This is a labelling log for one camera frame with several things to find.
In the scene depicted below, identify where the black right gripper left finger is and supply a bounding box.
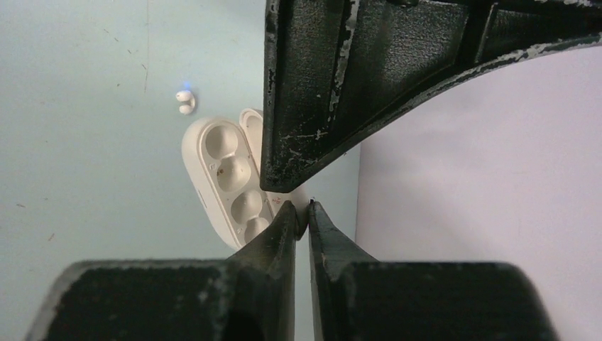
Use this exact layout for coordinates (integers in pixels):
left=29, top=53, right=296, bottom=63
left=26, top=202, right=296, bottom=340

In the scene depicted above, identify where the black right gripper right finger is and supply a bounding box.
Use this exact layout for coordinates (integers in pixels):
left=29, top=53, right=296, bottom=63
left=308, top=201, right=559, bottom=340

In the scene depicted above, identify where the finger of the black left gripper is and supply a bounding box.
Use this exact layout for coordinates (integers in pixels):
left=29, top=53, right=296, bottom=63
left=261, top=0, right=601, bottom=193

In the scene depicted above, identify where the white earbud charging case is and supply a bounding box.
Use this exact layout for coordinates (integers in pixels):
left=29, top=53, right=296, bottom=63
left=182, top=109, right=310, bottom=250

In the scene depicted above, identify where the white clip earbud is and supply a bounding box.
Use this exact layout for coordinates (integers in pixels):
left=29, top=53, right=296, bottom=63
left=175, top=90, right=196, bottom=115

